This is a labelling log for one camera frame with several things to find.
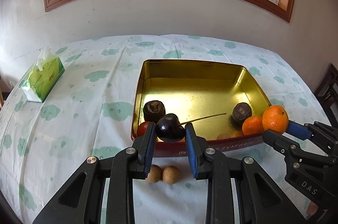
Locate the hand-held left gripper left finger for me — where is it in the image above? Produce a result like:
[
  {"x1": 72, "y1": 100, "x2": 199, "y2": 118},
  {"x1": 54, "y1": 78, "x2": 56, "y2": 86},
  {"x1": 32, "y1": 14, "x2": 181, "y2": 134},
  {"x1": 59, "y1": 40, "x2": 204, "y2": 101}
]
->
[{"x1": 33, "y1": 122, "x2": 157, "y2": 224}]

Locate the person's right hand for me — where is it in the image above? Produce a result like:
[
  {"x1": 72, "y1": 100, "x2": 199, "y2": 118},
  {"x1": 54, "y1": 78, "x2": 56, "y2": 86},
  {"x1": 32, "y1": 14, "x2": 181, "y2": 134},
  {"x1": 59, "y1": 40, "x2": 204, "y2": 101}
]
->
[{"x1": 306, "y1": 201, "x2": 319, "y2": 220}]

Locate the white cloud-print tablecloth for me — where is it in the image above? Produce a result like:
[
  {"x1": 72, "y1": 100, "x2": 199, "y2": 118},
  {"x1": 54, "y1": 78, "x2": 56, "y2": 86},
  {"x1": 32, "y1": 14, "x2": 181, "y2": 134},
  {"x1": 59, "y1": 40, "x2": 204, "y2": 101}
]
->
[{"x1": 0, "y1": 34, "x2": 338, "y2": 224}]

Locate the small mandarin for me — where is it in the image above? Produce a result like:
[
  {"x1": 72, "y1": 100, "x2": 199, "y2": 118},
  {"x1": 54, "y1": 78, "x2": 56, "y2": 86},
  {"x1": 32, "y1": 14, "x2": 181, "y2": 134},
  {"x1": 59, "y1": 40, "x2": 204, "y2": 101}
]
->
[{"x1": 242, "y1": 115, "x2": 264, "y2": 136}]

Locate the dark cherry with stem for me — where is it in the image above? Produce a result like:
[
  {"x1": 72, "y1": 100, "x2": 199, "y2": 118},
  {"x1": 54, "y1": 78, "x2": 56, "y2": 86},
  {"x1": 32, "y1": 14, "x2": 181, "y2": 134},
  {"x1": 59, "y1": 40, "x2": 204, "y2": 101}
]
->
[{"x1": 155, "y1": 113, "x2": 227, "y2": 142}]

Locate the red and gold tin box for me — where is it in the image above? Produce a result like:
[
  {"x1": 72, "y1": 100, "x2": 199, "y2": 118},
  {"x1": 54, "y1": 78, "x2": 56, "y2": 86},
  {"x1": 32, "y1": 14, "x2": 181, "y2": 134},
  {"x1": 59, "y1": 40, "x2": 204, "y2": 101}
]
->
[{"x1": 131, "y1": 59, "x2": 272, "y2": 158}]

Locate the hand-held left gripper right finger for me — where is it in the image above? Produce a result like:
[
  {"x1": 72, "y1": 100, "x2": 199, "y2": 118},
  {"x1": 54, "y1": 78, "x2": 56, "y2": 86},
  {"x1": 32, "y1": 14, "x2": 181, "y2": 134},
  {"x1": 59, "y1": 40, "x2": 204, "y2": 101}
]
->
[{"x1": 184, "y1": 123, "x2": 304, "y2": 224}]

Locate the dark wooden chair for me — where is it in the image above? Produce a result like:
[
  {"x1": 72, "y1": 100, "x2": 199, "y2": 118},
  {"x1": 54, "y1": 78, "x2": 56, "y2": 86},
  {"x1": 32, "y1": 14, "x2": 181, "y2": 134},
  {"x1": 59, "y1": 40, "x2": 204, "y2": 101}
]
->
[{"x1": 314, "y1": 63, "x2": 338, "y2": 119}]

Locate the large oval orange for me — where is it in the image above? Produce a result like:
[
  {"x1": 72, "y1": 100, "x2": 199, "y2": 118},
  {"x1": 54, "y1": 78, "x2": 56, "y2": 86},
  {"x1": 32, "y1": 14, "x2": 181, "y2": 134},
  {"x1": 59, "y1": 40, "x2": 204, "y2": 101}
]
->
[{"x1": 136, "y1": 121, "x2": 151, "y2": 137}]

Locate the dark wrinkled passion fruit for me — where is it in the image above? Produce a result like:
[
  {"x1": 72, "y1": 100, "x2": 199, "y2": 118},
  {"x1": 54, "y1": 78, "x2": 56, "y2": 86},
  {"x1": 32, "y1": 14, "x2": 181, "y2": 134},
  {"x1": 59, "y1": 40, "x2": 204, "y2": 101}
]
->
[
  {"x1": 232, "y1": 103, "x2": 252, "y2": 124},
  {"x1": 143, "y1": 100, "x2": 166, "y2": 122}
]

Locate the green tissue pack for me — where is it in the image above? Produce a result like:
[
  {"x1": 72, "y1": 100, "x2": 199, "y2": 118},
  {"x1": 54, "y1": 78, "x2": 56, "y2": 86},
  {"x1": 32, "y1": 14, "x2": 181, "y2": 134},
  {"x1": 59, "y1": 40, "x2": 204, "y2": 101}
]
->
[{"x1": 20, "y1": 46, "x2": 65, "y2": 103}]

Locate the mandarin with green stem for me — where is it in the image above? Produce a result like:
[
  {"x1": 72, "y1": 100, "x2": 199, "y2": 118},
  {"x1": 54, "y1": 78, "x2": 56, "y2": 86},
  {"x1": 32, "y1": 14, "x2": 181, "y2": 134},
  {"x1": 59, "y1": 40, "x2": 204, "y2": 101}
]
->
[{"x1": 262, "y1": 105, "x2": 289, "y2": 135}]

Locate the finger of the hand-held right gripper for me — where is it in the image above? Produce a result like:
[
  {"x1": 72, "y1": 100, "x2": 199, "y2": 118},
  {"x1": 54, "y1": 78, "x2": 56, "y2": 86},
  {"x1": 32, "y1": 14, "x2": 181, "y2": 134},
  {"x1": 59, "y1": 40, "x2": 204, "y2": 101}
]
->
[
  {"x1": 286, "y1": 121, "x2": 338, "y2": 159},
  {"x1": 263, "y1": 129, "x2": 334, "y2": 165}
]

